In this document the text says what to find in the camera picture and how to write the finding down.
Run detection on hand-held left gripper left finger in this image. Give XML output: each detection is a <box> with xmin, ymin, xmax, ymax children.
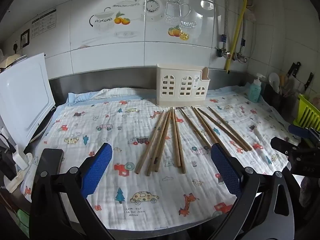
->
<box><xmin>29</xmin><ymin>142</ymin><xmax>115</xmax><ymax>240</ymax></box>

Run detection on white appliance lid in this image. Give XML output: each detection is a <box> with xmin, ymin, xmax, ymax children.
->
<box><xmin>0</xmin><ymin>52</ymin><xmax>56</xmax><ymax>151</ymax></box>

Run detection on black wall socket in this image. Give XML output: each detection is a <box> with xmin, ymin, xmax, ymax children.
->
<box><xmin>20</xmin><ymin>29</ymin><xmax>30</xmax><ymax>47</ymax></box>

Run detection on white ladle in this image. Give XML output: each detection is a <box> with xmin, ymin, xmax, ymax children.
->
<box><xmin>269</xmin><ymin>72</ymin><xmax>281</xmax><ymax>93</ymax></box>

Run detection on metal water valve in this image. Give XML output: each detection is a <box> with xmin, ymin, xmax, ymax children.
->
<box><xmin>234</xmin><ymin>51</ymin><xmax>248</xmax><ymax>63</ymax></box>

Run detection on braided metal hose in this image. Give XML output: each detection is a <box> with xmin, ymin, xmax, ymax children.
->
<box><xmin>239</xmin><ymin>2</ymin><xmax>253</xmax><ymax>55</ymax></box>
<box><xmin>219</xmin><ymin>0</ymin><xmax>231</xmax><ymax>53</ymax></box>

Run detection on metal valve with red knob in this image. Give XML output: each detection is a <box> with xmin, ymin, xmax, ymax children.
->
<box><xmin>216</xmin><ymin>47</ymin><xmax>235</xmax><ymax>61</ymax></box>

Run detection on beige rice cooker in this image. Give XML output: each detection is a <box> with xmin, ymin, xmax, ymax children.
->
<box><xmin>0</xmin><ymin>54</ymin><xmax>28</xmax><ymax>72</ymax></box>

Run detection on white wall info sticker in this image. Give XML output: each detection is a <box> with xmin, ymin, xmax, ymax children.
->
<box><xmin>31</xmin><ymin>8</ymin><xmax>57</xmax><ymax>38</ymax></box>

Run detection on teaware and fruit wall decal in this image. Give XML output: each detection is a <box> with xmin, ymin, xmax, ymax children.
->
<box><xmin>89</xmin><ymin>0</ymin><xmax>198</xmax><ymax>42</ymax></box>

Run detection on black smartphone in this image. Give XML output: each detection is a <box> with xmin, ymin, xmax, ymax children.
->
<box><xmin>40</xmin><ymin>148</ymin><xmax>65</xmax><ymax>176</ymax></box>

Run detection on beige spatula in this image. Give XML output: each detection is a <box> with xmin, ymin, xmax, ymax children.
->
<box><xmin>279</xmin><ymin>74</ymin><xmax>288</xmax><ymax>96</ymax></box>

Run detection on white charger plug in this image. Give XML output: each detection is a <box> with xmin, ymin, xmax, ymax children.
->
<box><xmin>12</xmin><ymin>144</ymin><xmax>33</xmax><ymax>170</ymax></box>

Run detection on black handled knife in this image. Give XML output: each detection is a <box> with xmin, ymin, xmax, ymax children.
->
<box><xmin>303</xmin><ymin>72</ymin><xmax>314</xmax><ymax>91</ymax></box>
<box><xmin>287</xmin><ymin>62</ymin><xmax>301</xmax><ymax>78</ymax></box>

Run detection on person's right hand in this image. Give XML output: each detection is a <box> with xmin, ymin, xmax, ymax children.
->
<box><xmin>299</xmin><ymin>176</ymin><xmax>316</xmax><ymax>208</ymax></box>

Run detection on row of wooden chopsticks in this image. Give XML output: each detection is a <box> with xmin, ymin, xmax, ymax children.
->
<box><xmin>134</xmin><ymin>106</ymin><xmax>253</xmax><ymax>176</ymax></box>

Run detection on white power strip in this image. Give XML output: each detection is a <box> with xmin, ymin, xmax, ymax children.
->
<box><xmin>5</xmin><ymin>169</ymin><xmax>27</xmax><ymax>193</ymax></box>

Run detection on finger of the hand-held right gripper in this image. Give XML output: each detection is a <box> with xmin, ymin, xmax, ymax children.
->
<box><xmin>270</xmin><ymin>137</ymin><xmax>300</xmax><ymax>162</ymax></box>
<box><xmin>288</xmin><ymin>124</ymin><xmax>320</xmax><ymax>140</ymax></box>

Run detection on teal soap pump bottle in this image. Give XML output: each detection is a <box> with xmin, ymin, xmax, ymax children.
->
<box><xmin>247</xmin><ymin>73</ymin><xmax>266</xmax><ymax>103</ymax></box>

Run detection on yellow gas hose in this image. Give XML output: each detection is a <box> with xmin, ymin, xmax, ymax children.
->
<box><xmin>224</xmin><ymin>0</ymin><xmax>250</xmax><ymax>75</ymax></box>

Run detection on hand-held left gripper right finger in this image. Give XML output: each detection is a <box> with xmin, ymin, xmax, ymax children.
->
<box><xmin>211</xmin><ymin>144</ymin><xmax>295</xmax><ymax>240</ymax></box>

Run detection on cream plastic chopstick holder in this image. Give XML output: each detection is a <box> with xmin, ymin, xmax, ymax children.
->
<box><xmin>156</xmin><ymin>64</ymin><xmax>209</xmax><ymax>107</ymax></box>

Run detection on green dish rack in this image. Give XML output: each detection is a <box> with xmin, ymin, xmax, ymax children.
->
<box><xmin>292</xmin><ymin>94</ymin><xmax>320</xmax><ymax>131</ymax></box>

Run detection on white printed cartoon cloth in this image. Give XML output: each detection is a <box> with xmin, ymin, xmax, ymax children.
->
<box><xmin>21</xmin><ymin>87</ymin><xmax>300</xmax><ymax>230</ymax></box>

